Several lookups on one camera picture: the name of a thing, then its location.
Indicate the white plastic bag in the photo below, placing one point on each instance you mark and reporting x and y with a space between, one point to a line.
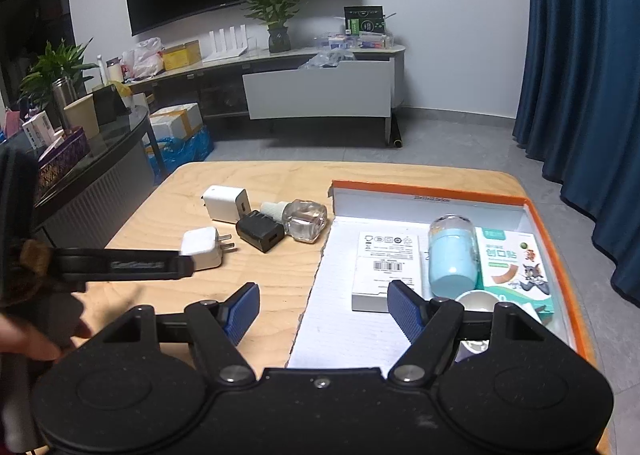
145 60

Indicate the green plant beside steel tumbler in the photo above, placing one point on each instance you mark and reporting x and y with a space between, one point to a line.
55 65

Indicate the light blue toothpick holder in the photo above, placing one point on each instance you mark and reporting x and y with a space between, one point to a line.
452 260

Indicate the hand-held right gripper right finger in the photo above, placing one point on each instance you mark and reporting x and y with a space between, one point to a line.
407 310

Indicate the yellow box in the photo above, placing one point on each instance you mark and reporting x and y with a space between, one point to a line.
182 57

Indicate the green black box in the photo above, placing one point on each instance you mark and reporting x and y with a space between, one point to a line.
365 20

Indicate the orange white cardboard box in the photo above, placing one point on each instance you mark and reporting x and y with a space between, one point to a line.
340 260

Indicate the beige cup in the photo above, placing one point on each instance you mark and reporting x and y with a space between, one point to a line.
82 117

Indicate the group of small boxes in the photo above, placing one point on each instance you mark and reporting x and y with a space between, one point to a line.
350 41

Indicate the black wall charger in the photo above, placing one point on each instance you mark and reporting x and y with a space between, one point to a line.
260 232

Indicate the blue plastic bag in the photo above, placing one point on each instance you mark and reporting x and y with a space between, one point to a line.
190 150

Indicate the long tv cabinet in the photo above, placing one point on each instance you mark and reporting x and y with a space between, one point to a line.
220 95

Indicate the pink paper bag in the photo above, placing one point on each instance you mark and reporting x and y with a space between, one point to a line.
12 122

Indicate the green white bandage box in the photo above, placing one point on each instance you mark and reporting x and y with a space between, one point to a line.
510 265

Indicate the purple patterned tissue box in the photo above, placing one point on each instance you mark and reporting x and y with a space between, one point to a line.
65 155

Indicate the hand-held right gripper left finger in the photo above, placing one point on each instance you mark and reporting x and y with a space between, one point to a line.
242 310

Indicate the white cabinet drawer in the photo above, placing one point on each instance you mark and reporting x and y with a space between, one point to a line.
315 92

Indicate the clear liquid bottle white cap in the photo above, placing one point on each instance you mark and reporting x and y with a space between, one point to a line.
305 220

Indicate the dark blue curtain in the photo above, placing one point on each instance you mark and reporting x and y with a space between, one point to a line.
585 85

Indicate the clear plastic bags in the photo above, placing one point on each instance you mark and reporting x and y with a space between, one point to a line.
325 60

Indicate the yellow bag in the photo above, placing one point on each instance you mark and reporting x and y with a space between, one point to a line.
120 89

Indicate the white router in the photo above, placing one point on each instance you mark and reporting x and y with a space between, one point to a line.
225 42

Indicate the stainless steel tumbler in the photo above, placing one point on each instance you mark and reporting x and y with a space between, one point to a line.
64 100

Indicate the white printed boxes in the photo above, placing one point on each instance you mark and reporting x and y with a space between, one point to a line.
39 130

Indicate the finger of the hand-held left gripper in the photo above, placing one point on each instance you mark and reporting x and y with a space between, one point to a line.
125 265

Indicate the green plant in dark vase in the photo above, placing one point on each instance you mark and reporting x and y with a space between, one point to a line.
272 0

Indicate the white adapter box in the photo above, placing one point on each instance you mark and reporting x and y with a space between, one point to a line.
382 260

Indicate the white cube charger with prongs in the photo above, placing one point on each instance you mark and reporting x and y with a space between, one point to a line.
200 247

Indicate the white foam box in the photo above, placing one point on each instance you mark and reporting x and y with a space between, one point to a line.
172 125

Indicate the white wall charger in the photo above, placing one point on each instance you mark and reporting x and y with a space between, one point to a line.
222 202

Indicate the white plug-in repellent device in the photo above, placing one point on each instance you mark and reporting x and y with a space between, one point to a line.
475 300

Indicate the dark plant vase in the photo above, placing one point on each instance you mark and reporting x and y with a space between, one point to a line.
278 40

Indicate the black roll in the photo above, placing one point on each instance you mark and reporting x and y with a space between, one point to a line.
397 135

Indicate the person's left hand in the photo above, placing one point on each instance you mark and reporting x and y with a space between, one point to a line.
25 340

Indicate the dark round ribbed table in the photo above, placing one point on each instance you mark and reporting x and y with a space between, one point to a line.
100 185

